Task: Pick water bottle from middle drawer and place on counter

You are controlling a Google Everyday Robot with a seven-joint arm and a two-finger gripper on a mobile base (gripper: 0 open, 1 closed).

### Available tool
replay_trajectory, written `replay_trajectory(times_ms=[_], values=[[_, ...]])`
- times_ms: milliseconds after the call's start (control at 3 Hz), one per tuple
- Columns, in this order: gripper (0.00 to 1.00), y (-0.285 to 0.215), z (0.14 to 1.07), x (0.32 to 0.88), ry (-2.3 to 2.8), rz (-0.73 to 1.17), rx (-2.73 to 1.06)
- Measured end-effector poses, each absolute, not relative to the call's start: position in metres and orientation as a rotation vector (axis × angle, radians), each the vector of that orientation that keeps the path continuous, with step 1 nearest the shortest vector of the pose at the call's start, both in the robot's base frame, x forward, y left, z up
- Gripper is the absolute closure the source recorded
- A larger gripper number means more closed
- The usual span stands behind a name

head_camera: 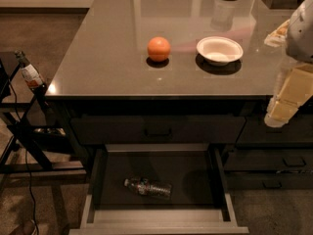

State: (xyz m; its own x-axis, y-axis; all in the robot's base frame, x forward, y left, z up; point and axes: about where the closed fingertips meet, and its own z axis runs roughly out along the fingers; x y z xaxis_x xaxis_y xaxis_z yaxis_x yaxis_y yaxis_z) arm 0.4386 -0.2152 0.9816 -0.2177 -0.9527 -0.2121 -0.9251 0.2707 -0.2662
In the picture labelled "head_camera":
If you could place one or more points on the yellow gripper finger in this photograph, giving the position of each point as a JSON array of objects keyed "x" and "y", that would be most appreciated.
[
  {"x": 278, "y": 37},
  {"x": 293, "y": 91}
]

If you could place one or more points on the closed dark top drawer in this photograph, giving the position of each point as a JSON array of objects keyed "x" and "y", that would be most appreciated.
[{"x": 157, "y": 129}]

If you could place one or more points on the black metal side stand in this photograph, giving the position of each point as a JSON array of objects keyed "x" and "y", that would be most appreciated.
[{"x": 23, "y": 134}]

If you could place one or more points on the dark right cabinet drawers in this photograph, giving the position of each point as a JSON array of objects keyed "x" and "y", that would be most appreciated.
[{"x": 272, "y": 158}]

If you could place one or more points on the orange fruit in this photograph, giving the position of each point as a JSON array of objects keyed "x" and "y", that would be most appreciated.
[{"x": 158, "y": 49}]

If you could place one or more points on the clear plastic water bottle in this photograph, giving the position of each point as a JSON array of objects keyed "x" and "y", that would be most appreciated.
[{"x": 145, "y": 187}]

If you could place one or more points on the open grey middle drawer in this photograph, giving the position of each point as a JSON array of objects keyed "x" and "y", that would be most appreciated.
[{"x": 200, "y": 203}]

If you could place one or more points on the white paper bowl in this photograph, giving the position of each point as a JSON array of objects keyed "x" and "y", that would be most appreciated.
[{"x": 219, "y": 51}]

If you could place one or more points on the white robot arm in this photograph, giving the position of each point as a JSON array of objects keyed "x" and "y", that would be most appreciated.
[{"x": 299, "y": 43}]

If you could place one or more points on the dark soda bottle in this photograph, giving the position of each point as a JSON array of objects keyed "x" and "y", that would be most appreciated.
[{"x": 30, "y": 74}]

